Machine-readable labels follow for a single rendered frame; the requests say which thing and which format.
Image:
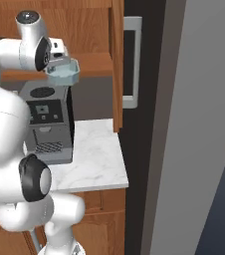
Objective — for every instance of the wooden drawer front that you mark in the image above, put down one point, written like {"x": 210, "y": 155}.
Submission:
{"x": 108, "y": 200}

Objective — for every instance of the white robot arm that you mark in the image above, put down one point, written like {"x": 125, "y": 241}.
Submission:
{"x": 5, "y": 123}

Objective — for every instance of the grey coffee machine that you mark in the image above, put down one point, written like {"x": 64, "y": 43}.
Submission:
{"x": 49, "y": 116}

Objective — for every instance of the pale blue tupperware container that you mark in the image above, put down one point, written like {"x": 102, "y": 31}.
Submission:
{"x": 65, "y": 74}

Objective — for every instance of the grey fridge side panel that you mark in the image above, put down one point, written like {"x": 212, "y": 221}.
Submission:
{"x": 190, "y": 126}

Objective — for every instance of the wooden base cabinet door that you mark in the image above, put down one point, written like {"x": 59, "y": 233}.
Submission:
{"x": 101, "y": 235}

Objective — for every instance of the wooden wall cabinet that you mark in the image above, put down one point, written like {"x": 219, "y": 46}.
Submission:
{"x": 84, "y": 30}

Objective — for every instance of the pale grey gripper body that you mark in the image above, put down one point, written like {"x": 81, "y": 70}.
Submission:
{"x": 58, "y": 60}

